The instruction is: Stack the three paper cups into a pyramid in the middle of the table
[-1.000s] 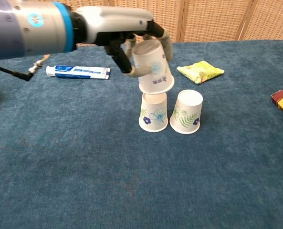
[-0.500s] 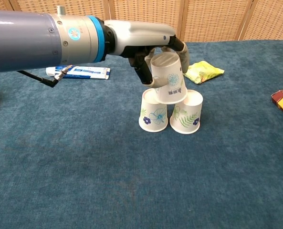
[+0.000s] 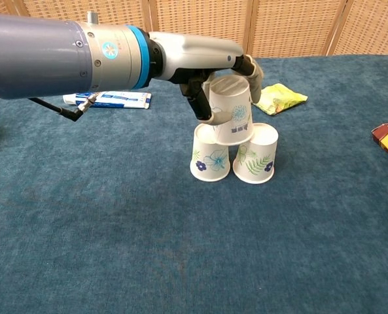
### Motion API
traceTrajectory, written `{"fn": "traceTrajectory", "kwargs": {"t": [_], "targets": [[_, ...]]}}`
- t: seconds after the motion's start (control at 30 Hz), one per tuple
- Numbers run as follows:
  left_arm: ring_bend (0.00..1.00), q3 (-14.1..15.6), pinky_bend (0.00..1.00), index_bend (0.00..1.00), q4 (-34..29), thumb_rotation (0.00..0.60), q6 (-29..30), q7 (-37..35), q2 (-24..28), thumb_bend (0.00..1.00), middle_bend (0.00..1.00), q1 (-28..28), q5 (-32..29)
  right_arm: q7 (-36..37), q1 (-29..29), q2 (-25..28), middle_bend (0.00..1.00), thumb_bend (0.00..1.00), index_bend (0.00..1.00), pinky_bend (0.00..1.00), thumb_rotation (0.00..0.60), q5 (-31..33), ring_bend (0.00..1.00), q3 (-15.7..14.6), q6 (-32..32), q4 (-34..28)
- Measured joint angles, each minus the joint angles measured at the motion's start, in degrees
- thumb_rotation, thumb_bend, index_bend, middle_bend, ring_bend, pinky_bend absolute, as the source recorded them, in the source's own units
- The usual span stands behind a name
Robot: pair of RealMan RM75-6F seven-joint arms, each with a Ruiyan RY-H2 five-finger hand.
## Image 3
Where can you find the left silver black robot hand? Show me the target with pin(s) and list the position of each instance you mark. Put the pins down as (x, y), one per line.
(193, 52)

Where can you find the paper cup with printed text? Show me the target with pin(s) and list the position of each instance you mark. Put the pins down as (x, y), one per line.
(236, 98)

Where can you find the paper cup large blue flower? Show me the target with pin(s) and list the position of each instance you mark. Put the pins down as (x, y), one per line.
(210, 163)

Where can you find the paper cup green fern print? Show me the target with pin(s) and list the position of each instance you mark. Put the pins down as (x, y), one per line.
(259, 157)

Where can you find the blue white toothpaste tube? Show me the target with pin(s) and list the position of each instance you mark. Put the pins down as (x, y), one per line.
(125, 99)

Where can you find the yellow green snack packet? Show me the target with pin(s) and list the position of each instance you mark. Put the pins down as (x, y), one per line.
(285, 98)

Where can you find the teal blue table cloth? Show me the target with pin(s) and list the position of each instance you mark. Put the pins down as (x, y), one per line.
(193, 229)

